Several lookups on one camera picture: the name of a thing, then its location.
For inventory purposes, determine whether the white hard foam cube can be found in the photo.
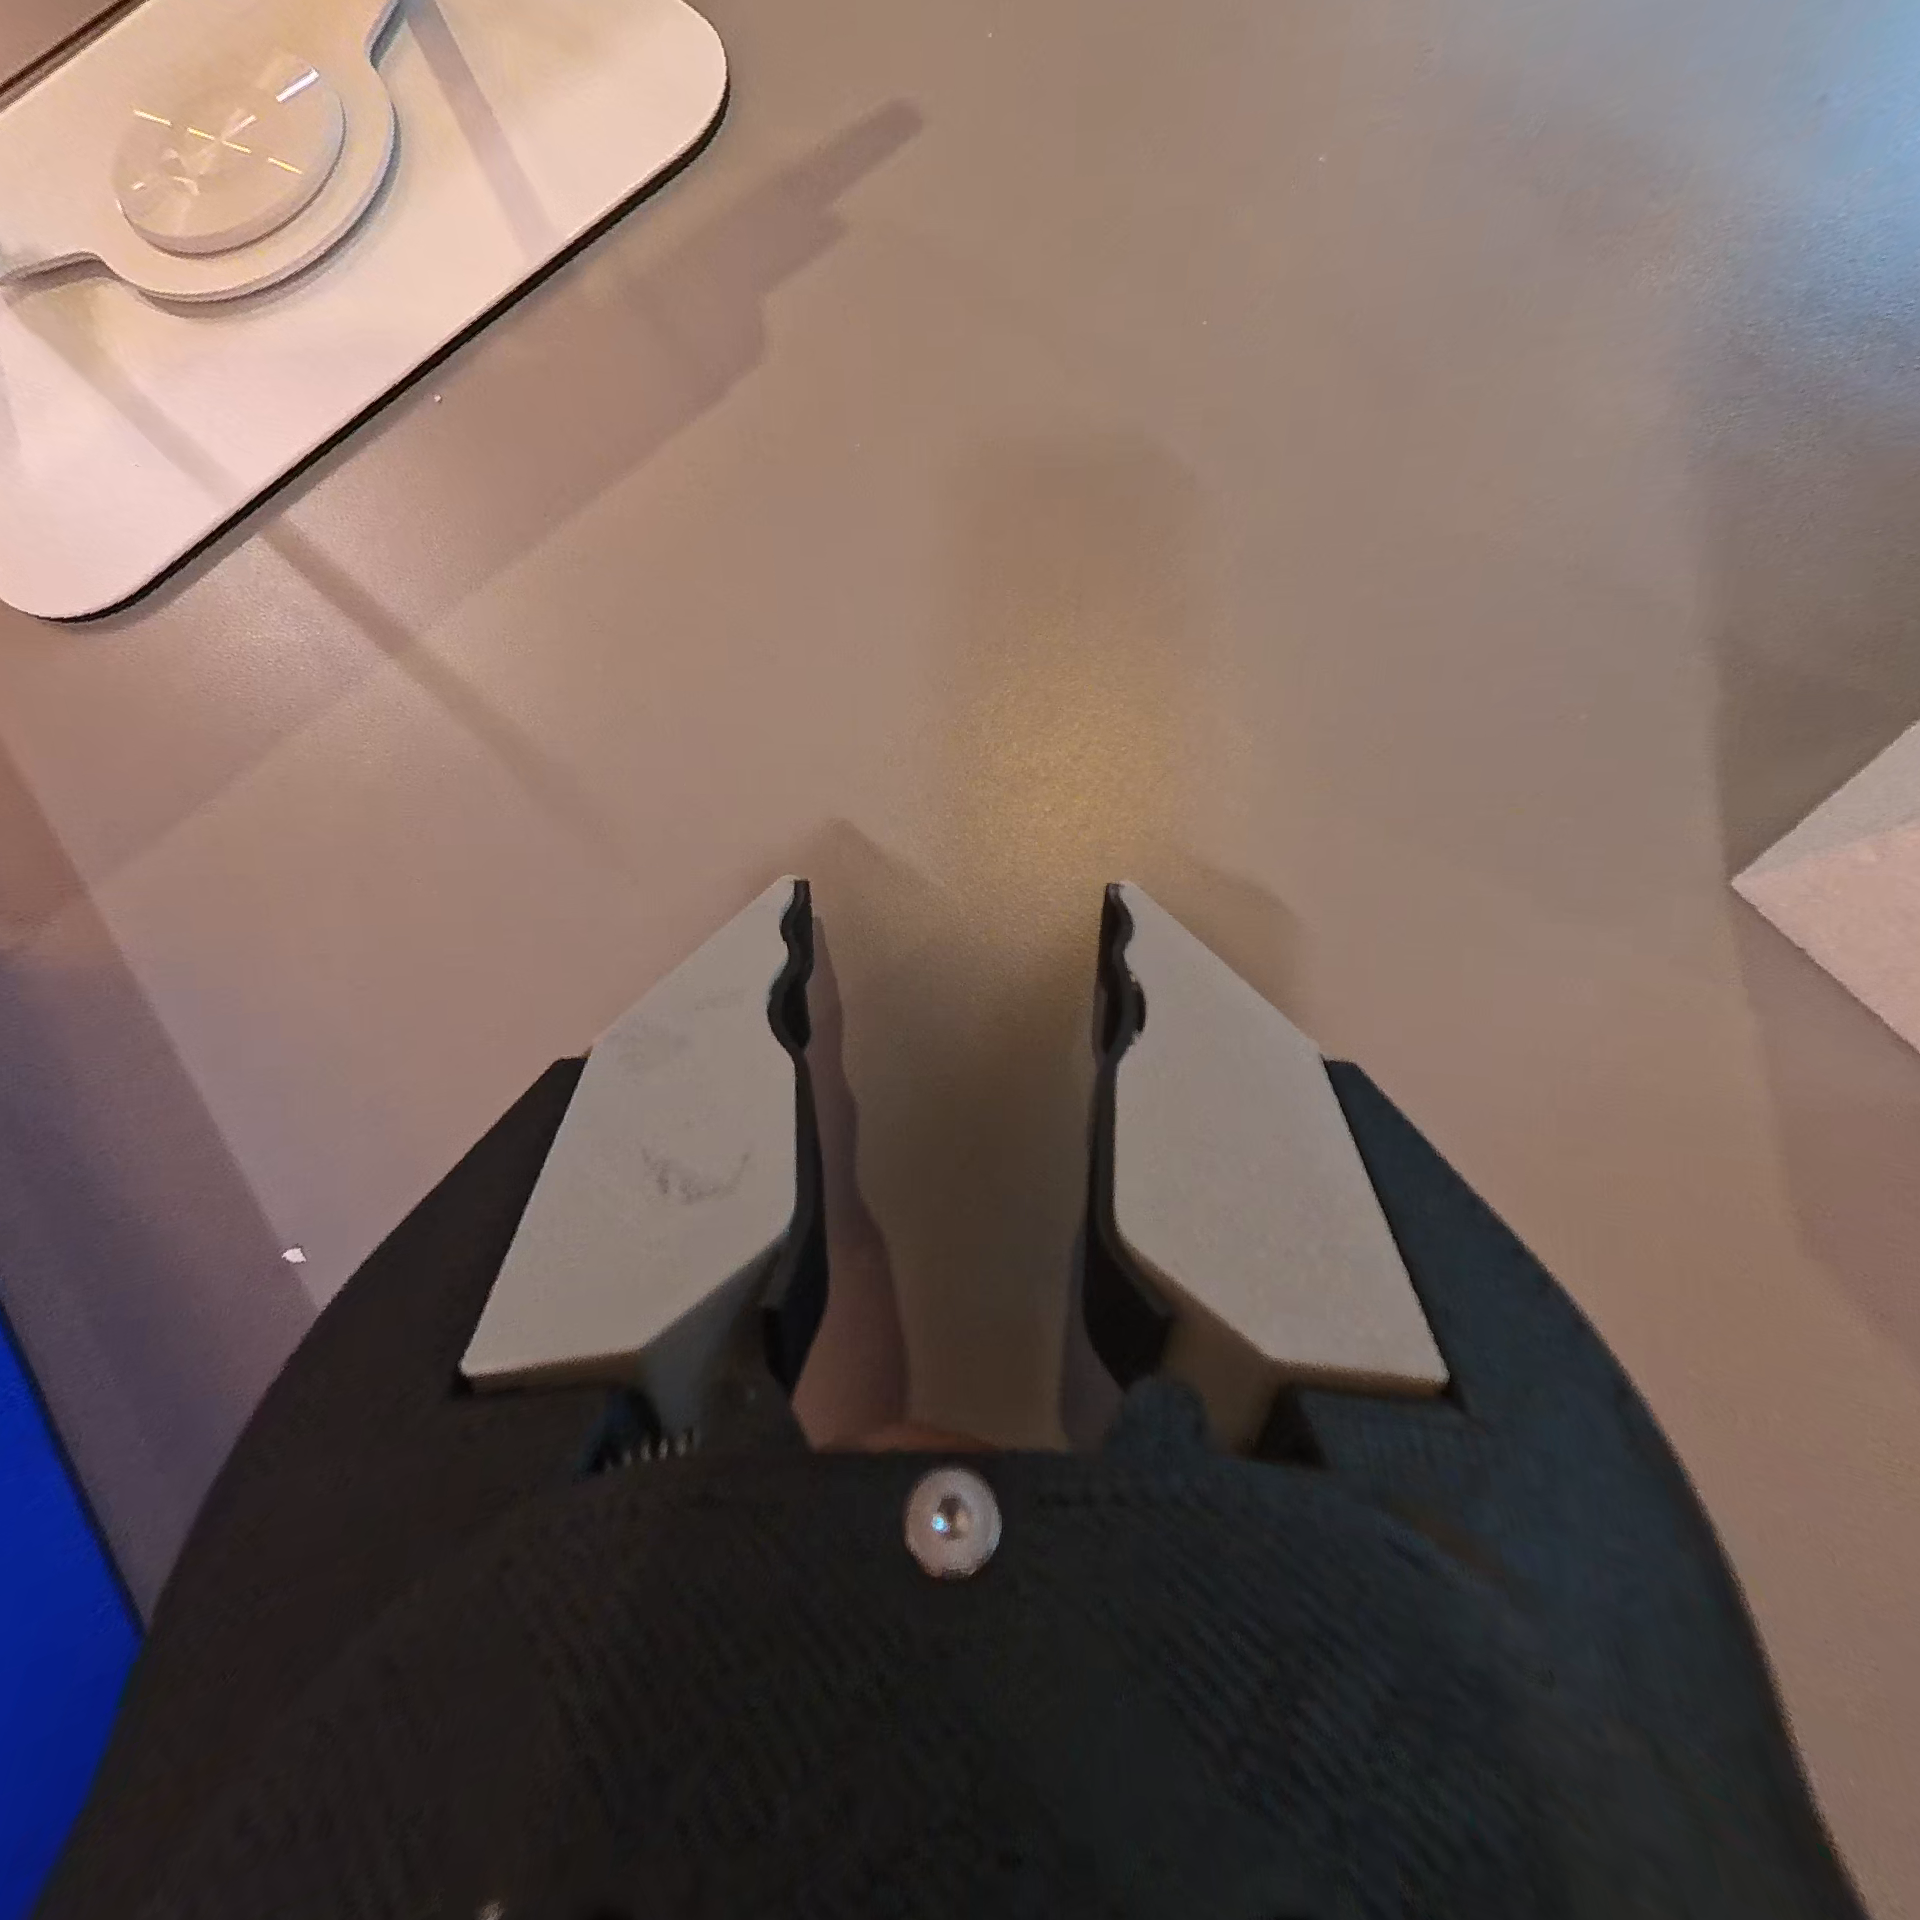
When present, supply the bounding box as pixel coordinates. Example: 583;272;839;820
1731;762;1920;1057

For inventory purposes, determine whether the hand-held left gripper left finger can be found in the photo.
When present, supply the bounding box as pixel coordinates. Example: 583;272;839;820
456;878;831;1396

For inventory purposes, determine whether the white document stand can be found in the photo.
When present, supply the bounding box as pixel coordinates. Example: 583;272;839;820
0;0;734;621

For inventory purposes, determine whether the blue plastic bin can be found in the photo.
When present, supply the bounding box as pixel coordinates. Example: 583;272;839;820
0;1293;149;1884

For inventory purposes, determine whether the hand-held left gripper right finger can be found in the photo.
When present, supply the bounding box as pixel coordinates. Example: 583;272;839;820
1078;880;1451;1454

